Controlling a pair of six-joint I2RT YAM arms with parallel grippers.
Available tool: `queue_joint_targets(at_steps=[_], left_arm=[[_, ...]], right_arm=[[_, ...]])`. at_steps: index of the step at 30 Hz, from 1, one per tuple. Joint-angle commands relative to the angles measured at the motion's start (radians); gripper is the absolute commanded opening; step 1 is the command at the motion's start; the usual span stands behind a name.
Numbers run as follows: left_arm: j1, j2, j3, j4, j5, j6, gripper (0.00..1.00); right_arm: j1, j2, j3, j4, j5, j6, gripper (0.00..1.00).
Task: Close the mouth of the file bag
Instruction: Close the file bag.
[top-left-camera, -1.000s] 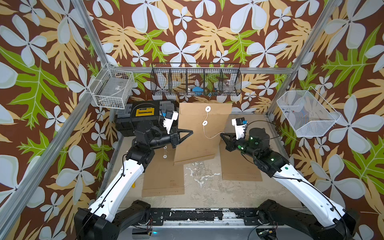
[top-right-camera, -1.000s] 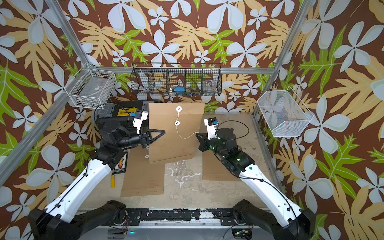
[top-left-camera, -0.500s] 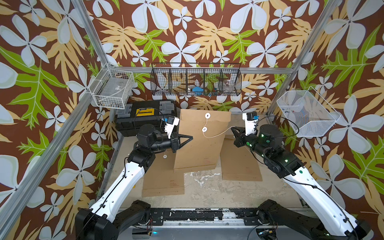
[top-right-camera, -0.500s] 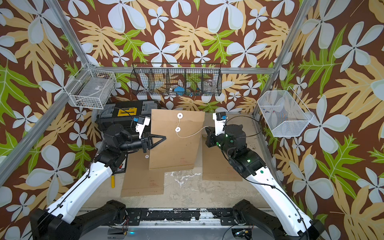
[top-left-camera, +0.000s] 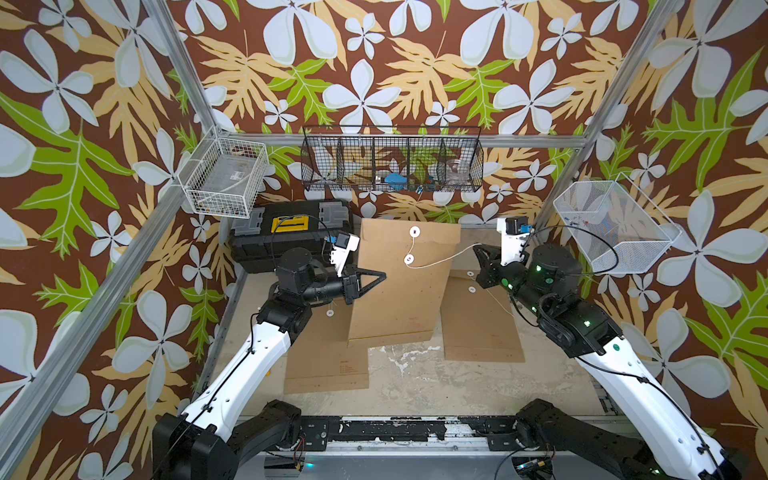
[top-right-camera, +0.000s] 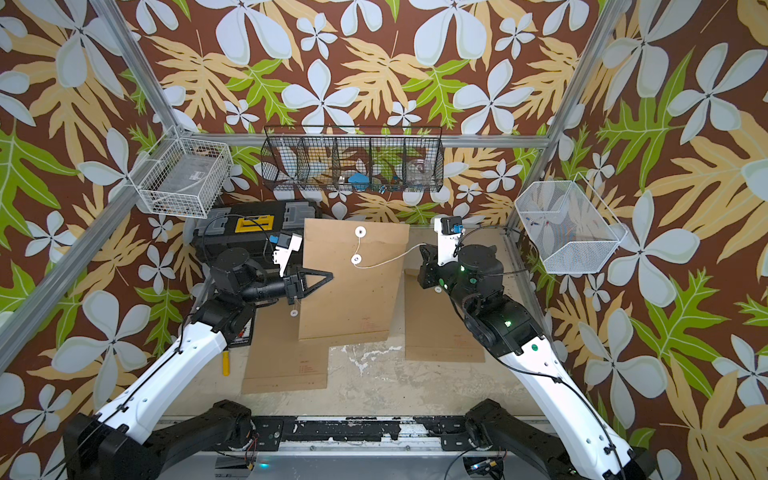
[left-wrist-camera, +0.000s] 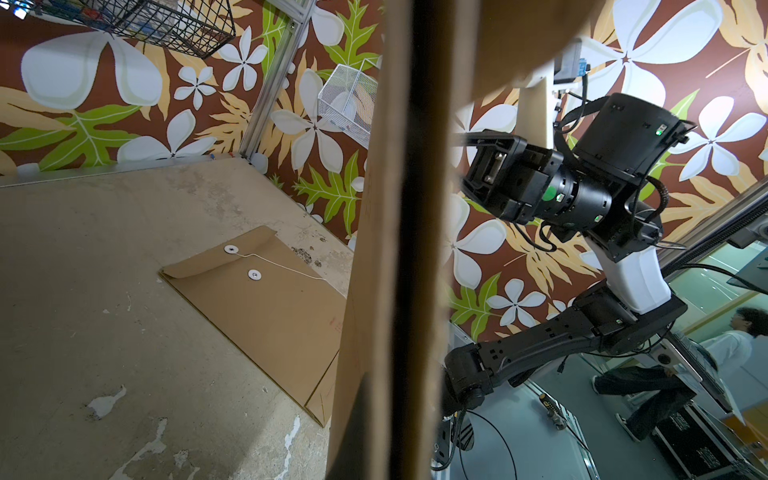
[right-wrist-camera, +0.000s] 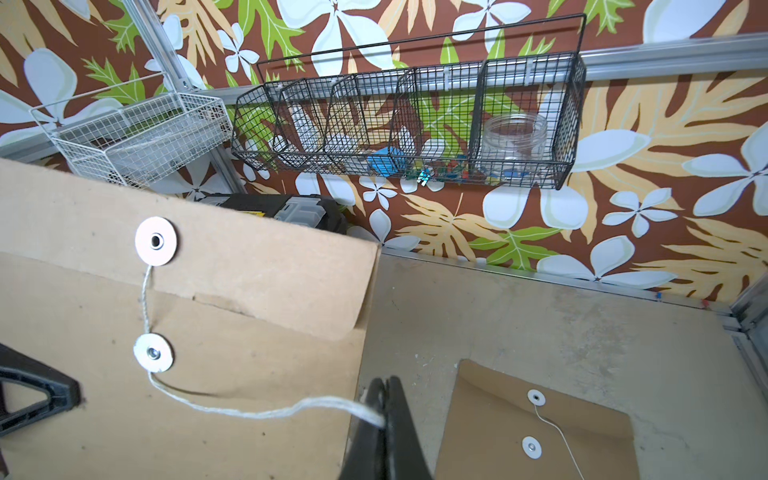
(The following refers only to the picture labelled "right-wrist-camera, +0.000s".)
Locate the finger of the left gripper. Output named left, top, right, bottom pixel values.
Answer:
left=1, top=345, right=81, bottom=437

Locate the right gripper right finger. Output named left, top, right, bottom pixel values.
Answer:
left=383, top=376, right=432, bottom=480

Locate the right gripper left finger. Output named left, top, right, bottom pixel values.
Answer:
left=339, top=378, right=386, bottom=480

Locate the brown file bag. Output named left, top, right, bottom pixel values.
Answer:
left=435, top=359, right=640, bottom=479
left=1, top=160, right=380, bottom=479

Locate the black toolbox yellow latch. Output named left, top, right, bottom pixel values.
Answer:
left=199, top=194, right=348, bottom=235

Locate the blue object in basket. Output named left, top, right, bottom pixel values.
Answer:
left=367, top=147, right=408, bottom=177

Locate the clear plastic jar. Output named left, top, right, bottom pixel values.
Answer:
left=478, top=113, right=548, bottom=178

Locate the white wire basket left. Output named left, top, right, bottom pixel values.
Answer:
left=28, top=75, right=232, bottom=189

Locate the black wire basket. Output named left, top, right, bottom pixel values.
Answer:
left=231, top=13, right=587, bottom=189

